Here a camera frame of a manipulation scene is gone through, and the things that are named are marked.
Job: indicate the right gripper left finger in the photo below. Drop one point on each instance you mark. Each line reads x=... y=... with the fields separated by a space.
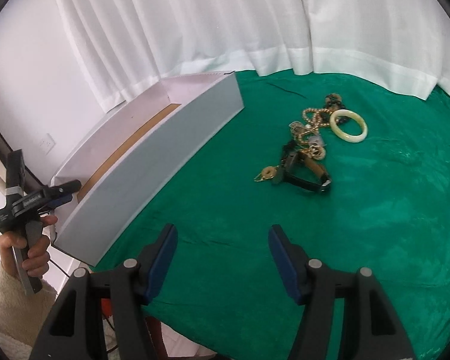
x=74 y=327

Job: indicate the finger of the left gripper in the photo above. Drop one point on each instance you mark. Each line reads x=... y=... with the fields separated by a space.
x=54 y=204

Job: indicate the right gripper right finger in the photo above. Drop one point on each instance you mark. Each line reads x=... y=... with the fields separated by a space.
x=371 y=328

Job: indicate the black strap watch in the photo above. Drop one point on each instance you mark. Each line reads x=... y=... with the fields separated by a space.
x=298 y=169

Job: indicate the gold ring earrings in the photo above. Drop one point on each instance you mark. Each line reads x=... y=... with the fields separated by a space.
x=267 y=173

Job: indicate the pale jade bangle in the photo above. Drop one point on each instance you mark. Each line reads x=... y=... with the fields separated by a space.
x=348 y=126

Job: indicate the person's left hand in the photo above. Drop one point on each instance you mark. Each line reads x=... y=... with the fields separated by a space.
x=35 y=265

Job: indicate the cream fleece left sleeve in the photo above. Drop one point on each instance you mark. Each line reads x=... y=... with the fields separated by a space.
x=22 y=316

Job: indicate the white cardboard box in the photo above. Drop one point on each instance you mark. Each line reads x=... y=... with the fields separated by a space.
x=127 y=157

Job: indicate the green velvet cloth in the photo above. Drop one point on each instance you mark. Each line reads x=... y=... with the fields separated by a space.
x=388 y=209

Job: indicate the wall socket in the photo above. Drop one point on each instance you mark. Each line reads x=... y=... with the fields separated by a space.
x=46 y=144

